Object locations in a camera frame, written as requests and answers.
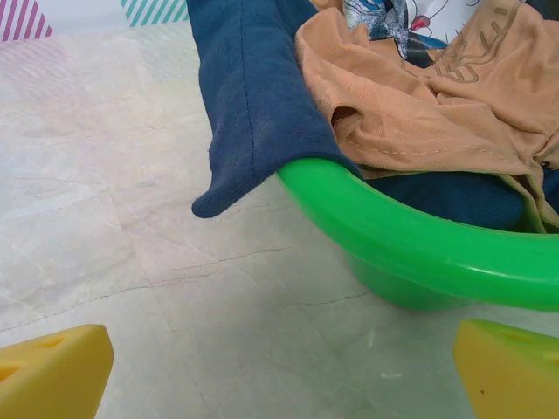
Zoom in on green plastic basket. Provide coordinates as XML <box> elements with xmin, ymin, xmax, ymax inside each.
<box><xmin>277</xmin><ymin>157</ymin><xmax>559</xmax><ymax>313</ymax></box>

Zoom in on navy blue t-shirt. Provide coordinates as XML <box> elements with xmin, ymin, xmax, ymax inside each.
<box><xmin>186</xmin><ymin>0</ymin><xmax>559</xmax><ymax>231</ymax></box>

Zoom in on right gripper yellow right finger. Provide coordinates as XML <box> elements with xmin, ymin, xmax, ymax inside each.
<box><xmin>452</xmin><ymin>319</ymin><xmax>559</xmax><ymax>419</ymax></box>

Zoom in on tan printed t-shirt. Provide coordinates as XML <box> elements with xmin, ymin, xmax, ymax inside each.
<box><xmin>295</xmin><ymin>0</ymin><xmax>559</xmax><ymax>235</ymax></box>

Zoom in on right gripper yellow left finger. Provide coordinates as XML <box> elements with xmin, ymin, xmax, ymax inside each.
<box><xmin>0</xmin><ymin>323</ymin><xmax>114</xmax><ymax>419</ymax></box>

